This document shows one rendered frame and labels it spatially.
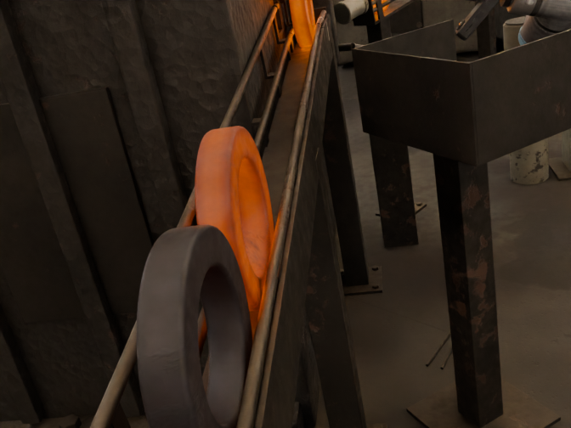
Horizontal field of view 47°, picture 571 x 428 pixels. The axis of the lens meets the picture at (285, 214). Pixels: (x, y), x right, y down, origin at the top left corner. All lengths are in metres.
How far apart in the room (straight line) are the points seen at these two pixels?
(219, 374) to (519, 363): 1.01
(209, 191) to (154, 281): 0.15
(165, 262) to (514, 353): 1.15
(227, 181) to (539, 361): 1.04
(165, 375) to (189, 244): 0.09
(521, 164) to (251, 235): 1.64
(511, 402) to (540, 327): 0.27
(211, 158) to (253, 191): 0.13
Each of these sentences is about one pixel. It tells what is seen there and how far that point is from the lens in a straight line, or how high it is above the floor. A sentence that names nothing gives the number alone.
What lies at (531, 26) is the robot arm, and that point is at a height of 0.61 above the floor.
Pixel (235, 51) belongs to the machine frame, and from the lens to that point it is 1.05.
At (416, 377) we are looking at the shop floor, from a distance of 1.47.
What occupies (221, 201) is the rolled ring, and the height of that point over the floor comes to 0.71.
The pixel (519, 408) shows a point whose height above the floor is 0.01.
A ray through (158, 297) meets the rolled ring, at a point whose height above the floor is 0.71.
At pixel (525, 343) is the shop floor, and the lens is 1.55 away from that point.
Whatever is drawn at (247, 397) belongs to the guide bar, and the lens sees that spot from 0.52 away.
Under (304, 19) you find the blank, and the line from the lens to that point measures 1.44.
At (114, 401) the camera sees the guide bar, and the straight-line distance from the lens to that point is 0.49.
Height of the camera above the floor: 0.92
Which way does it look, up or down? 23 degrees down
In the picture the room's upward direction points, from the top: 11 degrees counter-clockwise
